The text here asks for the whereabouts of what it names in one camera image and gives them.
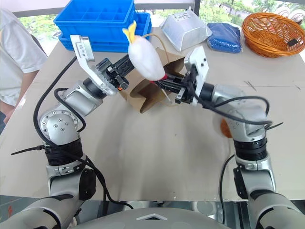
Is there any blue fabric pack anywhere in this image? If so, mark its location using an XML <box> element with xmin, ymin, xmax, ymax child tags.
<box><xmin>206</xmin><ymin>22</ymin><xmax>244</xmax><ymax>54</ymax></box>

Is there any grey robot torso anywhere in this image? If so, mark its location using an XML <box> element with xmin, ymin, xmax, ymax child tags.
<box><xmin>71</xmin><ymin>207</ymin><xmax>235</xmax><ymax>229</ymax></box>

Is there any black left arm cable tie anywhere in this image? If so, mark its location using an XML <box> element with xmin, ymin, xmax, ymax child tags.
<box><xmin>10</xmin><ymin>145</ymin><xmax>50</xmax><ymax>156</ymax></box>

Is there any white plush toy yellow tail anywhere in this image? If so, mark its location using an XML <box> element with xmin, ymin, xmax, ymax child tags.
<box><xmin>122</xmin><ymin>20</ymin><xmax>166</xmax><ymax>82</ymax></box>

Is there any person in white shirt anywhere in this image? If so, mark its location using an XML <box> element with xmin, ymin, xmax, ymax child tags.
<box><xmin>0</xmin><ymin>8</ymin><xmax>49</xmax><ymax>135</ymax></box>

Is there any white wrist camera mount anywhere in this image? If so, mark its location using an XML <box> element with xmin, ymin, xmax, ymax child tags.
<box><xmin>70</xmin><ymin>35</ymin><xmax>119</xmax><ymax>96</ymax></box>
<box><xmin>184</xmin><ymin>46</ymin><xmax>211</xmax><ymax>106</ymax></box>

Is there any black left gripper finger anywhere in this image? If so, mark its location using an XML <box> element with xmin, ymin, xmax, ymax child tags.
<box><xmin>112</xmin><ymin>54</ymin><xmax>132</xmax><ymax>70</ymax></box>
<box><xmin>117</xmin><ymin>62</ymin><xmax>138</xmax><ymax>78</ymax></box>

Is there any orange wicker basket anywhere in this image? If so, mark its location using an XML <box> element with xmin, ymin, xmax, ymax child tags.
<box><xmin>241</xmin><ymin>12</ymin><xmax>305</xmax><ymax>59</ymax></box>

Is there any black right arm cable tie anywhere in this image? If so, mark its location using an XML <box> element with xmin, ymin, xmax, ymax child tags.
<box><xmin>264</xmin><ymin>122</ymin><xmax>284</xmax><ymax>132</ymax></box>

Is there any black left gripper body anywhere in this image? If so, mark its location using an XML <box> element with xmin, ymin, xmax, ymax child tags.
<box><xmin>95</xmin><ymin>58</ymin><xmax>130</xmax><ymax>91</ymax></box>

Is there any striped object behind basket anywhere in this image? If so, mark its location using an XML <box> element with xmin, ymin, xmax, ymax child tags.
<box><xmin>287</xmin><ymin>10</ymin><xmax>305</xmax><ymax>25</ymax></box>

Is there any black arm cable tie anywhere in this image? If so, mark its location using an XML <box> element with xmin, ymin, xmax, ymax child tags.
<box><xmin>264</xmin><ymin>122</ymin><xmax>284</xmax><ymax>132</ymax></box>
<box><xmin>10</xmin><ymin>145</ymin><xmax>50</xmax><ymax>156</ymax></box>

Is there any blue divided plastic crate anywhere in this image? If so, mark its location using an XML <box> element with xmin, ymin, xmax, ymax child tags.
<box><xmin>53</xmin><ymin>0</ymin><xmax>137</xmax><ymax>44</ymax></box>

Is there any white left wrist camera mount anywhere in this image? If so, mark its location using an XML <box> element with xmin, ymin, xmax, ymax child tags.
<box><xmin>70</xmin><ymin>35</ymin><xmax>119</xmax><ymax>96</ymax></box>

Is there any white plastic bag package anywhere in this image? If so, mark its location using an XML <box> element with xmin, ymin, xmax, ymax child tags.
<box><xmin>160</xmin><ymin>10</ymin><xmax>214</xmax><ymax>52</ymax></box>

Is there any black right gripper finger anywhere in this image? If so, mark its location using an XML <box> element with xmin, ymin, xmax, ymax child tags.
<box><xmin>152</xmin><ymin>80</ymin><xmax>183</xmax><ymax>94</ymax></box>
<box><xmin>163</xmin><ymin>73</ymin><xmax>185</xmax><ymax>82</ymax></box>

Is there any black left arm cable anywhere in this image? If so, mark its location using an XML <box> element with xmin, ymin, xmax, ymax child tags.
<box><xmin>33</xmin><ymin>55</ymin><xmax>134</xmax><ymax>210</ymax></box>

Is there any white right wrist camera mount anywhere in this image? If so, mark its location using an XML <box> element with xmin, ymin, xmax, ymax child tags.
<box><xmin>184</xmin><ymin>46</ymin><xmax>211</xmax><ymax>106</ymax></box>

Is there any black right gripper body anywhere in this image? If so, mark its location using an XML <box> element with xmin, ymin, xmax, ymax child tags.
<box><xmin>174</xmin><ymin>71</ymin><xmax>199</xmax><ymax>104</ymax></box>

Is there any black right elbow cable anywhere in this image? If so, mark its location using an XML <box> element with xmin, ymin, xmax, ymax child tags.
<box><xmin>218</xmin><ymin>154</ymin><xmax>237</xmax><ymax>225</ymax></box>

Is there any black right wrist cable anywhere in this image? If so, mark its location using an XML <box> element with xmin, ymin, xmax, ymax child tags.
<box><xmin>185</xmin><ymin>71</ymin><xmax>274</xmax><ymax>126</ymax></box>

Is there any orange and white plush toy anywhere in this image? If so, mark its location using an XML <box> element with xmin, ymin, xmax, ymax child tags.
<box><xmin>212</xmin><ymin>114</ymin><xmax>233</xmax><ymax>139</ymax></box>

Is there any brown paper bag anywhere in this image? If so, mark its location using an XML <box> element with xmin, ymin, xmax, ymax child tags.
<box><xmin>118</xmin><ymin>33</ymin><xmax>187</xmax><ymax>115</ymax></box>

